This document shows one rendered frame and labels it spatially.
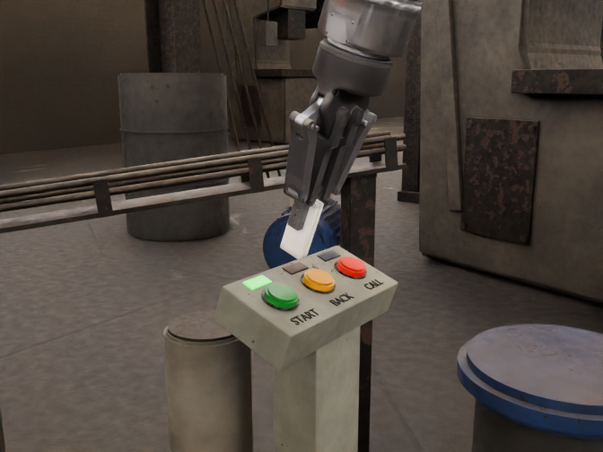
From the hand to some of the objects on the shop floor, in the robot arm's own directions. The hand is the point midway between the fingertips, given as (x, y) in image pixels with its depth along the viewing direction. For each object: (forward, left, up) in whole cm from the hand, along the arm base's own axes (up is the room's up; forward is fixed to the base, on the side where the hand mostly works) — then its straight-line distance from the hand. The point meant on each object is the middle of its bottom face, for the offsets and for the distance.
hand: (301, 226), depth 72 cm
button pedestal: (+3, -10, -69) cm, 70 cm away
